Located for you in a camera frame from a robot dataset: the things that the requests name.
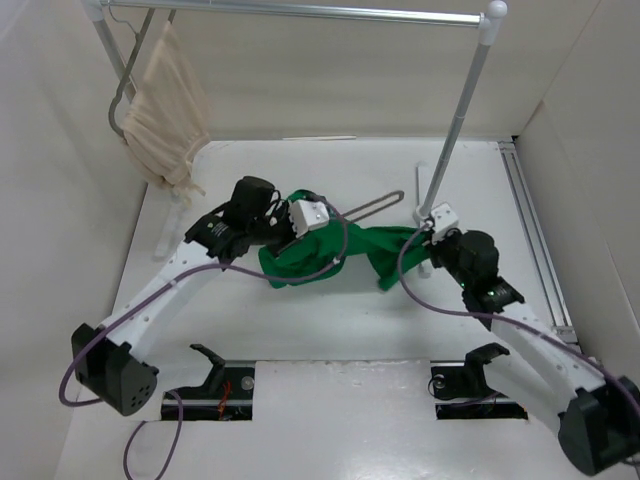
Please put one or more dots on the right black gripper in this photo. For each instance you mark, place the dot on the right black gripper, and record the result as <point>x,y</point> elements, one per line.
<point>433,247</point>

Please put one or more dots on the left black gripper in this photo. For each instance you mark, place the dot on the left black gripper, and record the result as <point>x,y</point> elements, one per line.
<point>284,211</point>

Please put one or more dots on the green t shirt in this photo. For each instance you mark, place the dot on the green t shirt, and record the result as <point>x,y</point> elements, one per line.
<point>321,254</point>

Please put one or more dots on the grey clothes hanger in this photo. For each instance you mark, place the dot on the grey clothes hanger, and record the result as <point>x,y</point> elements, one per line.
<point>354,215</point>

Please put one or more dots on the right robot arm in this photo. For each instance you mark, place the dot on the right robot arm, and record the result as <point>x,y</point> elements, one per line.
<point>594,415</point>

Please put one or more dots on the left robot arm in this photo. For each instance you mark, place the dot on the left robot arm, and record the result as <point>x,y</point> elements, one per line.
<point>111,359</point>

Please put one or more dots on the grey hanger with beige garment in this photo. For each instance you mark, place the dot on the grey hanger with beige garment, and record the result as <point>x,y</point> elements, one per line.
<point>126,86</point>

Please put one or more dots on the beige hanging garment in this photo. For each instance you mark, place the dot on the beige hanging garment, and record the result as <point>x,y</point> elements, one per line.
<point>167,122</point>

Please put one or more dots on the metal clothes rack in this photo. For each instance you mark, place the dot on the metal clothes rack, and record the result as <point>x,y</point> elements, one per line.
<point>488,24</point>

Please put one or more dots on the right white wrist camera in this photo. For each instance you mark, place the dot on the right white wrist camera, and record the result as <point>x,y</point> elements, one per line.
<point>441,220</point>

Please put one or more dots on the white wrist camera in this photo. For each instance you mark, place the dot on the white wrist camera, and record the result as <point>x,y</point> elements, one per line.
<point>441,220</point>
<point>307,216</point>

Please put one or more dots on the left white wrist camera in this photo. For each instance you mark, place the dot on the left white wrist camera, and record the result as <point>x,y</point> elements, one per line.
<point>307,216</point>

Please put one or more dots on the aluminium rail on table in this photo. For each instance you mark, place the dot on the aluminium rail on table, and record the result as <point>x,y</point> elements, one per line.
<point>545,271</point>

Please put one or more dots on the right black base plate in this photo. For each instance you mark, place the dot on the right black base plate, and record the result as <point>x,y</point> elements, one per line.
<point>460,396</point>

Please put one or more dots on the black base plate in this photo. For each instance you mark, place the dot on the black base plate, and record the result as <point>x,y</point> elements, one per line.
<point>460,396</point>
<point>227,395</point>

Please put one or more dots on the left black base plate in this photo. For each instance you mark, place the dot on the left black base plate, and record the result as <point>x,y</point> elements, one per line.
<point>227,395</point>

